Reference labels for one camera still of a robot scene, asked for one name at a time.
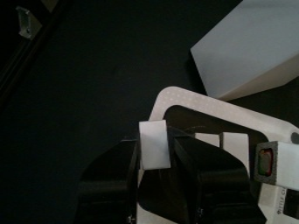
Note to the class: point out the white sushi piece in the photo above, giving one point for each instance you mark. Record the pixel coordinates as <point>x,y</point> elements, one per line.
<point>154,145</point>

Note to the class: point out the white dotted sushi tray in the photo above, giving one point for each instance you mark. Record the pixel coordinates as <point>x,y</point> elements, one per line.
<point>218,109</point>

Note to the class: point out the metal frame bracket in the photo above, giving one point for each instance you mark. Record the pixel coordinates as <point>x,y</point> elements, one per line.
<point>26,23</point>

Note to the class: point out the grey maki sushi roll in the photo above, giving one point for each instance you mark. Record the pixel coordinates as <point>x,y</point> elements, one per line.
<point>278,164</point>

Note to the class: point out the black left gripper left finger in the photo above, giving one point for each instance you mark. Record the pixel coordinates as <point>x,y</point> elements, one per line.
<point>108,180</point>

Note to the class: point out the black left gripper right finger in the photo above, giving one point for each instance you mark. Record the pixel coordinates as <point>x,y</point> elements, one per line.
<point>218,178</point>

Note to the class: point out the white square bowl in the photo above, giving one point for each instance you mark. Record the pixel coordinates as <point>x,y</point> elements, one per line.
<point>249,49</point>

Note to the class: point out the black frame rail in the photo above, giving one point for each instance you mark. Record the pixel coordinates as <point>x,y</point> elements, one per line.
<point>27,55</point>

